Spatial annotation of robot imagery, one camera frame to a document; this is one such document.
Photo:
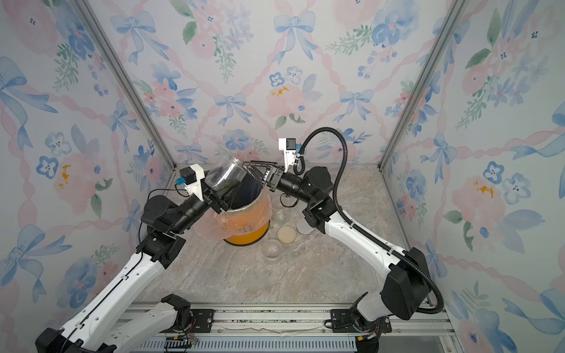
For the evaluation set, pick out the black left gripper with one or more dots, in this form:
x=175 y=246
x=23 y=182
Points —
x=216 y=203

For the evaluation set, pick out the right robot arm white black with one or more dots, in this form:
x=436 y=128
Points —
x=407 y=285

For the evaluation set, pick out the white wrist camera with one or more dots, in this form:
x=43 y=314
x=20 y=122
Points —
x=288 y=147
x=190 y=179

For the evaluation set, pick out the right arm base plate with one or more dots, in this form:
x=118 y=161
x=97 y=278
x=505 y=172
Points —
x=349 y=321

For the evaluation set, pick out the orange trash bin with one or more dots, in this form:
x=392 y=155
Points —
x=247 y=225

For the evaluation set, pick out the grey metal jar lid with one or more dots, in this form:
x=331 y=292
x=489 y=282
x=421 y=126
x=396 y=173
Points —
x=304 y=228

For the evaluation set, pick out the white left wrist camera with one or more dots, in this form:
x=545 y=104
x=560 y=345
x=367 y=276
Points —
x=190 y=179

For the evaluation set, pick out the beige jar lid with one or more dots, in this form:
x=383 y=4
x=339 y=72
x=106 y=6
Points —
x=287 y=234

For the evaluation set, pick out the right aluminium corner post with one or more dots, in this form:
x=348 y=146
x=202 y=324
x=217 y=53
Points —
x=452 y=20

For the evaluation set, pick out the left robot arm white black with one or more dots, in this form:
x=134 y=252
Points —
x=93 y=329

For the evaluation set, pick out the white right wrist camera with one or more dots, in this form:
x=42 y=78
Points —
x=288 y=147

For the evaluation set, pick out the glass jar with tea leaves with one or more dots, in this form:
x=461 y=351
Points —
x=279 y=215

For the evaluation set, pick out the left aluminium corner post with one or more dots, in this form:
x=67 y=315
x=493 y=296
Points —
x=94 y=28

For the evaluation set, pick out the aluminium corner post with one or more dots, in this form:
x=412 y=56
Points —
x=452 y=20
x=94 y=28

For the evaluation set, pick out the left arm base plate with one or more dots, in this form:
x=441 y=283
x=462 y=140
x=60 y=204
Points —
x=201 y=320

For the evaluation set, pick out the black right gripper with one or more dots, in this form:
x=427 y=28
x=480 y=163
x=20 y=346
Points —
x=278 y=177

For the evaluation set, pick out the aluminium frame rail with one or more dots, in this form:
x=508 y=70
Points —
x=294 y=328

